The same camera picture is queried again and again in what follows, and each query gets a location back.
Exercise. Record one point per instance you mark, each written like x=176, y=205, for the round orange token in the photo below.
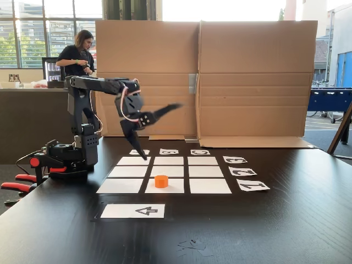
x=161, y=182

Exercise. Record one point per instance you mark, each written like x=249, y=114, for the white nine-square grid sheet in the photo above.
x=206, y=176

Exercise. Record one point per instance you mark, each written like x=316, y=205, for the letter A paper sheet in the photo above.
x=133, y=152

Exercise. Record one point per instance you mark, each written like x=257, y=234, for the letter B paper sheet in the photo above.
x=169, y=151

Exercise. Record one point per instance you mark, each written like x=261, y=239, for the narrower brown cardboard panel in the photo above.
x=145, y=55

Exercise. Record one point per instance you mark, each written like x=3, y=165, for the silver tape strip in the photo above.
x=193, y=83

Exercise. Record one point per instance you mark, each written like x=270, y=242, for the letter C paper sheet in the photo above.
x=200, y=152

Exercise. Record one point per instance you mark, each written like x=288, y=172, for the person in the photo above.
x=72, y=59

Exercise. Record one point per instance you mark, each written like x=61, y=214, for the white arrow paper sheet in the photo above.
x=148, y=211

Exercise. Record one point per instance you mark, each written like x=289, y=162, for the black mini fridge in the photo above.
x=50, y=71

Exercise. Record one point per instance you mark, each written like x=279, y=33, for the white plastic bag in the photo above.
x=38, y=83

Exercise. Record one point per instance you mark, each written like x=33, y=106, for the number 3 paper sheet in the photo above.
x=235, y=159

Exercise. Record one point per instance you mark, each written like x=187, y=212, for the number 2 paper sheet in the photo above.
x=242, y=171

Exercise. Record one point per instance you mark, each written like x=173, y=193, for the dark counter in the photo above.
x=16, y=123

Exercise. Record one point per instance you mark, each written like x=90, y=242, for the number 1 paper sheet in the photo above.
x=253, y=185

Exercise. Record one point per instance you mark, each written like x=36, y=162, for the wider brown cardboard panel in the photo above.
x=255, y=55

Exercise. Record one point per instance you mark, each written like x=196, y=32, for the blue foosball table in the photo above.
x=330, y=101

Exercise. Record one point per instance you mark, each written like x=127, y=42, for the wooden easel leg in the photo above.
x=341, y=132

